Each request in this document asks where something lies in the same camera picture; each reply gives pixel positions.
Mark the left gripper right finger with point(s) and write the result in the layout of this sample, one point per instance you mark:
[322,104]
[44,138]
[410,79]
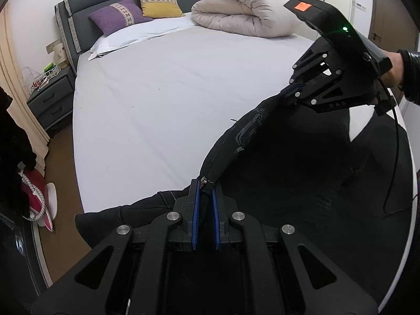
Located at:
[228,229]

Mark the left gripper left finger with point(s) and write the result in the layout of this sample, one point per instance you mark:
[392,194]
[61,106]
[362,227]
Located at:
[184,234]

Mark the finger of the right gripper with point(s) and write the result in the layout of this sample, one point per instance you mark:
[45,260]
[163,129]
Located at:
[293,90]

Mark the black jeans pant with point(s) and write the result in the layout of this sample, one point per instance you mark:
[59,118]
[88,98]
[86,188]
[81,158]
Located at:
[345,179]

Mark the person's right hand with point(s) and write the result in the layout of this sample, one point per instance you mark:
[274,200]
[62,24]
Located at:
[394,77]

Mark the brown door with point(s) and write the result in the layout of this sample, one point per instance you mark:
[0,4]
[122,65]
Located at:
[392,27]

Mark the black jacket right sleeve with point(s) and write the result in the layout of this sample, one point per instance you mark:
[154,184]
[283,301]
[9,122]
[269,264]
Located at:
[411,76]

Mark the white bed mattress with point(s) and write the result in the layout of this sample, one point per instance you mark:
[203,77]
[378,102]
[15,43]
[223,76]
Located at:
[146,116]

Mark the beige folded duvet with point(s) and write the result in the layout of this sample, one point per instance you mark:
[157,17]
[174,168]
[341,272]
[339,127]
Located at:
[257,18]

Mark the pink white bag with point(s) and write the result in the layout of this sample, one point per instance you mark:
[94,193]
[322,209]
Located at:
[43,200]

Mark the yellow pillow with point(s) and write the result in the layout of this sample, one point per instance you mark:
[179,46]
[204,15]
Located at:
[160,9]

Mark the dark grey nightstand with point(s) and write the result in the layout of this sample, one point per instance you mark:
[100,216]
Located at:
[54,102]

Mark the black hanging clothes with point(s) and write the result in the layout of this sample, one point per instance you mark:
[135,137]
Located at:
[16,149]

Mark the white pillow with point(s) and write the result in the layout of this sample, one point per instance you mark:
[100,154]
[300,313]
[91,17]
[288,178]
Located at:
[140,32]

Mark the purple pillow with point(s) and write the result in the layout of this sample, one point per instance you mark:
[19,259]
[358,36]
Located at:
[117,16]

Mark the beige curtain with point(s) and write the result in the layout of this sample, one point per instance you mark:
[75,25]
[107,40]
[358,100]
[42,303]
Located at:
[12,83]

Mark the white wire basket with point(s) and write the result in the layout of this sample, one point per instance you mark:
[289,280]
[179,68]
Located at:
[34,80]

